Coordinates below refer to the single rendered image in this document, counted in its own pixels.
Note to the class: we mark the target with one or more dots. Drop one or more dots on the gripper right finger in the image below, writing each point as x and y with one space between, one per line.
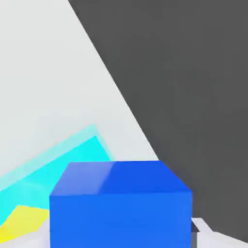
209 239

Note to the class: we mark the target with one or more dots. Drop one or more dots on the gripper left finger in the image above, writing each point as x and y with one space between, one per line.
36 241

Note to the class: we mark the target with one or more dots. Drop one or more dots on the small blue cube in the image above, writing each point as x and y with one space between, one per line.
120 217

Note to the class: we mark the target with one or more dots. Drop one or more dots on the small yellow cube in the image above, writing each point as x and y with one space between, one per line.
23 220

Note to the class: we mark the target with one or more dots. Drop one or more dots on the large cyan box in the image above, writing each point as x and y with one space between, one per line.
62 164

